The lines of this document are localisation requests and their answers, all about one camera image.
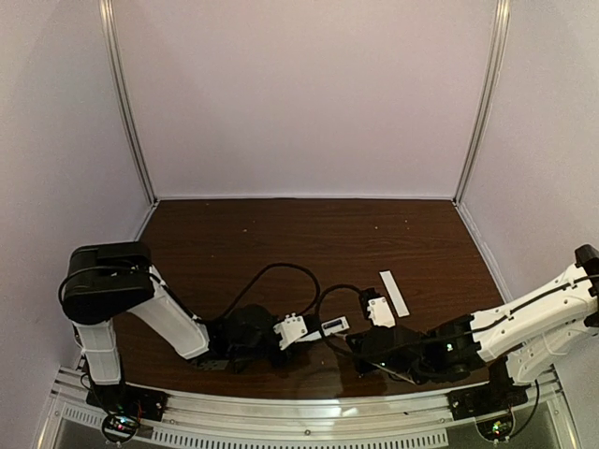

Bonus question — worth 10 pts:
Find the white battery cover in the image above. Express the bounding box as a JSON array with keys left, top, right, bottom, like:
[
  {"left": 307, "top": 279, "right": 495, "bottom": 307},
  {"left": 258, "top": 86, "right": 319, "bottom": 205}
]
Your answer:
[{"left": 379, "top": 270, "right": 410, "bottom": 318}]

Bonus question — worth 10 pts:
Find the purple battery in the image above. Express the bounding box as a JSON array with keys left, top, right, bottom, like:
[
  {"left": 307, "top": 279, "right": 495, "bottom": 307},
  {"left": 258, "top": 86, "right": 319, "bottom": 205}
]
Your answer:
[{"left": 323, "top": 319, "right": 343, "bottom": 329}]

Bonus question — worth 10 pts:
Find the white remote control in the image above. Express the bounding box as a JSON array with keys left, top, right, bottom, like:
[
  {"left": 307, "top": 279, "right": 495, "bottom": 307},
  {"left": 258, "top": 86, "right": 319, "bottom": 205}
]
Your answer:
[{"left": 299, "top": 316, "right": 350, "bottom": 342}]

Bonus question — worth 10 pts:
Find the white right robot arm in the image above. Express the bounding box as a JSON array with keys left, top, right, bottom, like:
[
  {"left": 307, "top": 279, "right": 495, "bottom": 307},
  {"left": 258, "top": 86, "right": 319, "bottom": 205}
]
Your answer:
[{"left": 345, "top": 244, "right": 598, "bottom": 385}]

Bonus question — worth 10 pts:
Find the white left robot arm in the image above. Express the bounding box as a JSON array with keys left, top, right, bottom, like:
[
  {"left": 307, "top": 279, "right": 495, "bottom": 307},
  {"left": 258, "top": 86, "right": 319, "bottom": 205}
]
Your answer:
[{"left": 58, "top": 241, "right": 308, "bottom": 386}]

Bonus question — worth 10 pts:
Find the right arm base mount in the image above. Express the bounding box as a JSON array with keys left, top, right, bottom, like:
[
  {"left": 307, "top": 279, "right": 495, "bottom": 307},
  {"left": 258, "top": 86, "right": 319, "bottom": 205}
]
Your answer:
[{"left": 447, "top": 356, "right": 528, "bottom": 443}]

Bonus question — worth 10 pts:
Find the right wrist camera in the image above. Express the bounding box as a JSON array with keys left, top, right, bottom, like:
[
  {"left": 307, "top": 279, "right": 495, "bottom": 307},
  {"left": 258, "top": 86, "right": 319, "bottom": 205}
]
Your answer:
[{"left": 358, "top": 288, "right": 396, "bottom": 328}]

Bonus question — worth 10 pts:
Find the left black camera cable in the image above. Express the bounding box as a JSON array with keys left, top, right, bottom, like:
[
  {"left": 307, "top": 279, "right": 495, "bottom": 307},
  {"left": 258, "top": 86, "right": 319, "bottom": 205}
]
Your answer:
[{"left": 196, "top": 263, "right": 320, "bottom": 328}]

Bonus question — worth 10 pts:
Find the black camera cable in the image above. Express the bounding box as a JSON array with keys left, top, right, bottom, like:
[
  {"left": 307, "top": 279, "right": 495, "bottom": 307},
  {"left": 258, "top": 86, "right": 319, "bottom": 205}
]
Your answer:
[
  {"left": 315, "top": 284, "right": 474, "bottom": 370},
  {"left": 196, "top": 263, "right": 320, "bottom": 328}
]

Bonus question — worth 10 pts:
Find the right black camera cable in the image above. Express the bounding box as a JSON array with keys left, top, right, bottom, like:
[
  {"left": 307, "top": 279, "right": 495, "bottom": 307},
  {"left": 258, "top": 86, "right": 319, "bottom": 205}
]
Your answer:
[{"left": 315, "top": 284, "right": 474, "bottom": 370}]

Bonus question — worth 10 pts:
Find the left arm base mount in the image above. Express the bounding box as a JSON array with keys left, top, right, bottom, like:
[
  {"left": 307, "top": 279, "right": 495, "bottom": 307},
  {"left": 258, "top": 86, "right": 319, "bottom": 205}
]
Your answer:
[{"left": 80, "top": 372, "right": 168, "bottom": 447}]

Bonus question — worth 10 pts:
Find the right aluminium frame post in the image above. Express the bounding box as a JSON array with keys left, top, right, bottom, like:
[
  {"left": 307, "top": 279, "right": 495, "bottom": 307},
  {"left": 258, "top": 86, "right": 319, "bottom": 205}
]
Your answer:
[{"left": 453, "top": 0, "right": 511, "bottom": 208}]

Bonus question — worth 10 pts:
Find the aluminium frame post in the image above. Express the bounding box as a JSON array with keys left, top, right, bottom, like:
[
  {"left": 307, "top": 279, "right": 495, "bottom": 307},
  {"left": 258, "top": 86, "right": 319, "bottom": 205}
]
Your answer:
[
  {"left": 98, "top": 0, "right": 158, "bottom": 206},
  {"left": 453, "top": 0, "right": 511, "bottom": 208}
]

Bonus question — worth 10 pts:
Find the left aluminium frame post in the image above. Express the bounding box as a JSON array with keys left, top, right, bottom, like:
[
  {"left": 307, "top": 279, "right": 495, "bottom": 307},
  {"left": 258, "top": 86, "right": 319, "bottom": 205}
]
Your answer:
[{"left": 98, "top": 0, "right": 158, "bottom": 206}]

